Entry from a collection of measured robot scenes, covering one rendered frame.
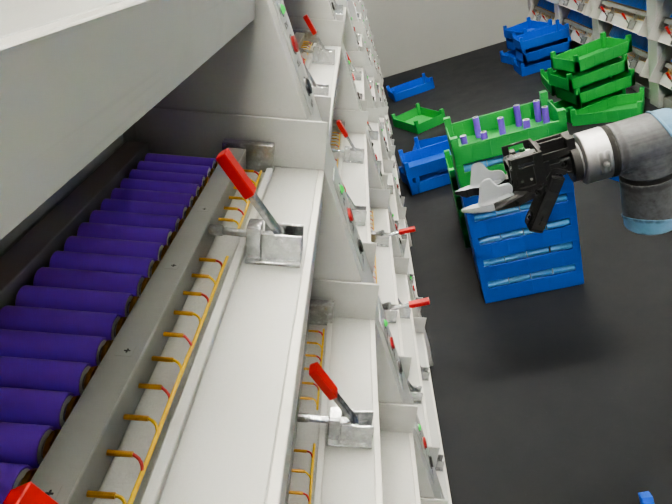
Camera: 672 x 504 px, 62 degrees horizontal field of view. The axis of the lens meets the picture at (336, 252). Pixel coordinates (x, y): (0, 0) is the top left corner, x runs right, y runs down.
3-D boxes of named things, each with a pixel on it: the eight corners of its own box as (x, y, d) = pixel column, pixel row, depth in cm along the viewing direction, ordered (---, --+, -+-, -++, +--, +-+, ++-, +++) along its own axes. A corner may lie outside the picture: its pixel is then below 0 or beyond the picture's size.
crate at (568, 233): (560, 209, 181) (557, 187, 177) (579, 239, 164) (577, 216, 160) (467, 230, 187) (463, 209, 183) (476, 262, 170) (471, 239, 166)
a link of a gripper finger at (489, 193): (455, 187, 97) (502, 166, 97) (462, 216, 99) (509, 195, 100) (463, 192, 94) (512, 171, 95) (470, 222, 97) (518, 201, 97)
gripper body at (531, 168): (496, 147, 100) (565, 126, 98) (505, 189, 104) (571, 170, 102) (506, 162, 94) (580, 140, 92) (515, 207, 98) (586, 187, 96)
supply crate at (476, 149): (548, 115, 166) (545, 89, 162) (568, 138, 149) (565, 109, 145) (448, 142, 172) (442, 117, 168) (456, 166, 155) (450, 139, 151)
